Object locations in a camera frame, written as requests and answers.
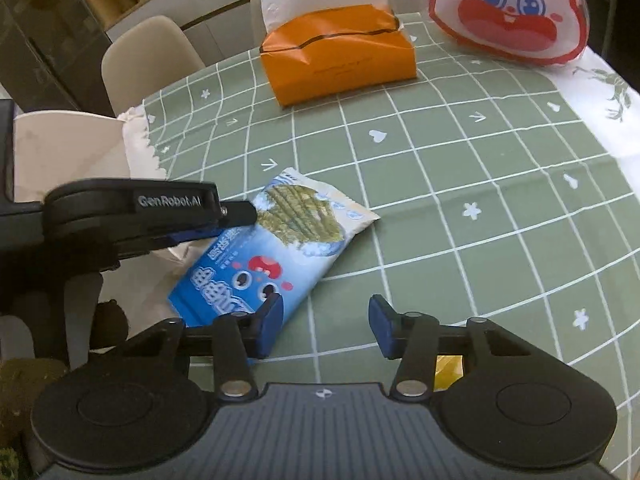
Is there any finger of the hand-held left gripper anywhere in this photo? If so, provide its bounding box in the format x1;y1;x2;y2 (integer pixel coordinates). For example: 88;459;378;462
165;200;259;250

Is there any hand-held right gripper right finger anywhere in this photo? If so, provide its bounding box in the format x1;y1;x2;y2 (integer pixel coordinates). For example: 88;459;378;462
368;293;541;402

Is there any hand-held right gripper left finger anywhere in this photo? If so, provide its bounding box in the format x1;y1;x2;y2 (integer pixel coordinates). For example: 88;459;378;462
106;293;286;402

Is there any blue seaweed snack packet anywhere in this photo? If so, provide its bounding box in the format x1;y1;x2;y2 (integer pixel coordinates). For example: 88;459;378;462
167;167;382;359

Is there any yellow plastic wrapper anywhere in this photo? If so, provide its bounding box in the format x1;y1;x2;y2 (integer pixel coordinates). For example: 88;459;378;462
436;354;467;392

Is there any white crumpled paper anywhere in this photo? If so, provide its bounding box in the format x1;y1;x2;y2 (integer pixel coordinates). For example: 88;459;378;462
118;106;168;179

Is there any green checkered tablecloth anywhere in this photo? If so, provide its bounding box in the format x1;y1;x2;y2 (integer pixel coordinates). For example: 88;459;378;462
142;10;640;466

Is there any orange tissue box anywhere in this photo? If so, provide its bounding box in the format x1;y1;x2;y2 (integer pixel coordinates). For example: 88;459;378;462
259;3;419;109

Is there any dark glass cabinet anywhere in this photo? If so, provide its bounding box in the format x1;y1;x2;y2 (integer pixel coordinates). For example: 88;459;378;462
0;0;115;117

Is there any olive fuzzy cloth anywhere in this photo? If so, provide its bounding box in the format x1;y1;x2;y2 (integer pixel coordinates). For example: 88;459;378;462
0;358;68;443

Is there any red and white cartoon bag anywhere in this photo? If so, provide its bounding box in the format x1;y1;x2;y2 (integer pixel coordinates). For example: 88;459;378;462
427;0;592;69

